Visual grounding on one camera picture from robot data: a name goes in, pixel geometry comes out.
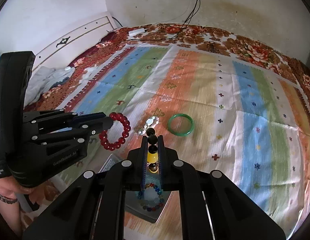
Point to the bunch of keys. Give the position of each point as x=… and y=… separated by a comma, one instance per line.
x=212, y=46

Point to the white charger block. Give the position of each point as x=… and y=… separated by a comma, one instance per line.
x=137, y=32

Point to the person's left forearm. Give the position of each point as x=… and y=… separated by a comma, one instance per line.
x=7, y=215

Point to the green jade bangle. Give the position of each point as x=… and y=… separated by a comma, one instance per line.
x=181, y=133

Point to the striped pastel mat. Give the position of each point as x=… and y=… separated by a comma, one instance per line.
x=245, y=105

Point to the grey crumpled clothes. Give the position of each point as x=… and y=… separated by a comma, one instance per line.
x=44, y=80

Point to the white bed headboard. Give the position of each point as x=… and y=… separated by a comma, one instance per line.
x=82, y=37

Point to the person's left hand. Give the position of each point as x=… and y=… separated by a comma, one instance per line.
x=4, y=186

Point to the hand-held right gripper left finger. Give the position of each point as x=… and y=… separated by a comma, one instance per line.
x=142, y=155

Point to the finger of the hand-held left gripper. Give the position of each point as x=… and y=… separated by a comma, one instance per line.
x=99, y=127
x=57, y=116

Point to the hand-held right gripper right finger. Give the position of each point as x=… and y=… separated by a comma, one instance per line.
x=162, y=160

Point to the silver metal tin box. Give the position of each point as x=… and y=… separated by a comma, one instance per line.
x=134, y=205

